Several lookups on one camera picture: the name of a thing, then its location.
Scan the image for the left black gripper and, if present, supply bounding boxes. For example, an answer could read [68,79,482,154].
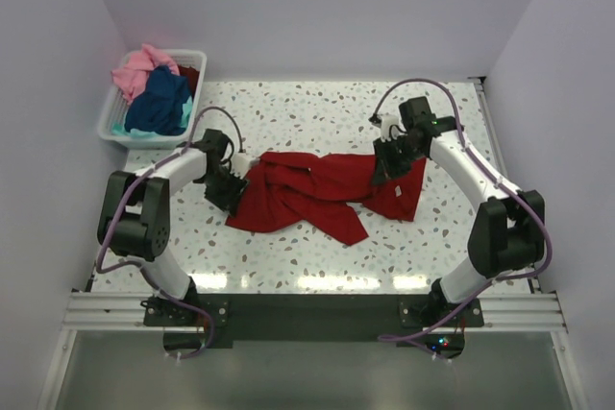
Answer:
[199,167,250,218]

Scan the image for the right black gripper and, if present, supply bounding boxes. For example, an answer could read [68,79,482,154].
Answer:
[372,135,424,187]

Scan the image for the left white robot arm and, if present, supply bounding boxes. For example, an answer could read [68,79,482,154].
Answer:
[95,129,257,326]

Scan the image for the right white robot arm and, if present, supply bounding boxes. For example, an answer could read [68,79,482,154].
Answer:
[369,97,553,326]

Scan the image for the light teal t shirt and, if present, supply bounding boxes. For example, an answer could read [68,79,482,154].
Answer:
[111,97,193,138]

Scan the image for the dark blue t shirt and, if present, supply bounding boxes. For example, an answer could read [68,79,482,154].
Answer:
[124,66,192,136]

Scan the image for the dark red t shirt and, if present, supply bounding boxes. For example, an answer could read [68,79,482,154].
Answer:
[178,65,200,96]

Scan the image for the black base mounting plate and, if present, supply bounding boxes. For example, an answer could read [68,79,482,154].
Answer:
[142,293,486,358]

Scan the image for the pink t shirt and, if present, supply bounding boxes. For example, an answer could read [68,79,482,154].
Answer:
[111,43,180,105]

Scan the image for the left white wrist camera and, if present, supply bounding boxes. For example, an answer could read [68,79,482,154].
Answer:
[230,152,258,177]

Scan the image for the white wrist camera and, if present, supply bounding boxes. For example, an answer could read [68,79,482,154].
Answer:
[375,113,402,142]
[230,152,258,177]

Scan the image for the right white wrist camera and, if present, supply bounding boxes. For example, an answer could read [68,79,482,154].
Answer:
[375,113,402,142]

